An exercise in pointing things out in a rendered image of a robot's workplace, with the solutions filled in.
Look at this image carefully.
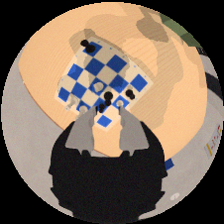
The white pawn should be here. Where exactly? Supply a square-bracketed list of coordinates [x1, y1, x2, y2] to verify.
[116, 100, 123, 106]

